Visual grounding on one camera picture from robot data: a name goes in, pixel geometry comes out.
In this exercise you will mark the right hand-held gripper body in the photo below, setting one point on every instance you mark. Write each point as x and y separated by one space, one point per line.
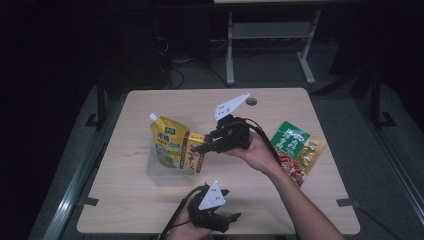
233 133

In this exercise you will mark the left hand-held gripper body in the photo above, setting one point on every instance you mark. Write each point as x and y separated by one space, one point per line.
210 206

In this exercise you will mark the yellow red spice box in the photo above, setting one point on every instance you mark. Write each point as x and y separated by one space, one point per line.
191 153

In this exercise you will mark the yellow green spouted seasoning pouch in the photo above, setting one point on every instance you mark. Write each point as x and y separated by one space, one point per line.
165 140

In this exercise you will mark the clear plastic container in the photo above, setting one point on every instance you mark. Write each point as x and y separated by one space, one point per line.
166 174

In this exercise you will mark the person's right hand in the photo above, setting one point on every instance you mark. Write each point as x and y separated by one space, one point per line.
256 156

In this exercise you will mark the person's left hand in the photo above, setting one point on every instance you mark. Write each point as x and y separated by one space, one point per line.
186 230

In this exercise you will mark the green packet with meat picture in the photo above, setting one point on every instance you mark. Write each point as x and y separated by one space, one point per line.
290 140

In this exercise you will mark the white metal stand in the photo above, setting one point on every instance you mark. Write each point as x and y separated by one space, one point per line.
270 31

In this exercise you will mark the black metal stand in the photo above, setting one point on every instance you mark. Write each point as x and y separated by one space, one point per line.
101 103
375 100

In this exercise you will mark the grey table edge bracket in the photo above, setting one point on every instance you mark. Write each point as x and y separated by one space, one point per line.
89 201
346 202

